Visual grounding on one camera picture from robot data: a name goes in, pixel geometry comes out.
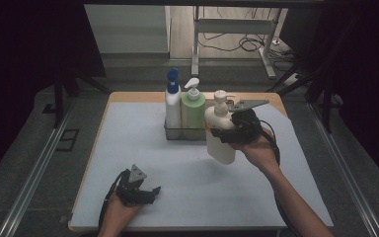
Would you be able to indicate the green pump bottle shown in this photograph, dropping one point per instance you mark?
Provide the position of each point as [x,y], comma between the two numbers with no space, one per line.
[193,112]

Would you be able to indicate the black stand legs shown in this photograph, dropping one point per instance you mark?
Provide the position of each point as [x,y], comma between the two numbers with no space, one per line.
[58,102]
[325,105]

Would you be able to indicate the black floor socket frame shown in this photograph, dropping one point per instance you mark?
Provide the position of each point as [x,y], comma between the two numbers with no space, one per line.
[67,140]

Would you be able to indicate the white metal desk frame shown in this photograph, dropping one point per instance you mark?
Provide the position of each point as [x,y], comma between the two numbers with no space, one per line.
[233,25]

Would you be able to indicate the metal mesh basket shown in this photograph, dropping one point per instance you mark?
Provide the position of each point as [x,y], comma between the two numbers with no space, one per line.
[184,134]

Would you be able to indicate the pale blue table mat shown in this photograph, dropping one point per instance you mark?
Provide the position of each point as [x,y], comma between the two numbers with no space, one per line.
[184,184]

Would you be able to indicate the white cabinet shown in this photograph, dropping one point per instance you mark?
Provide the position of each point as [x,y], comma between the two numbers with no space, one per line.
[128,29]

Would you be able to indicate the white bottle with blue pump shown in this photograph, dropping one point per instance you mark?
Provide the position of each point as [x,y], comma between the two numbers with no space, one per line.
[172,105]

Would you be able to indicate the white power strip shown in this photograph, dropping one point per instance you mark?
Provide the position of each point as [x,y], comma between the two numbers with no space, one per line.
[292,80]

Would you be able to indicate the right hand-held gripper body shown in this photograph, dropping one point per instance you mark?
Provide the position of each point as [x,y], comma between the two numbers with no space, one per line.
[246,128]

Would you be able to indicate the person's left hand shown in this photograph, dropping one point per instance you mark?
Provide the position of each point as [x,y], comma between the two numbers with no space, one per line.
[116,217]

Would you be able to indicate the cream pump bottle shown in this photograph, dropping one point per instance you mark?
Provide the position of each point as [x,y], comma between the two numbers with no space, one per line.
[222,151]

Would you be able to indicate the dark curtain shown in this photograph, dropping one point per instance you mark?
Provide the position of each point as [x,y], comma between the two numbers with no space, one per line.
[368,72]
[19,65]

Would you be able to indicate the person's right hand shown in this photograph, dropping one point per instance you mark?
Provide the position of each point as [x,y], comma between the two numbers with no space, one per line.
[263,154]

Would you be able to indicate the aluminium floor rail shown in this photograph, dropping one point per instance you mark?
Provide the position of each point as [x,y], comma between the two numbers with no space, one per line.
[29,184]
[342,168]

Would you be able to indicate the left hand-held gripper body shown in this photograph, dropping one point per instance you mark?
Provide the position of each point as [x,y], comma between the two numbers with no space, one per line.
[130,194]

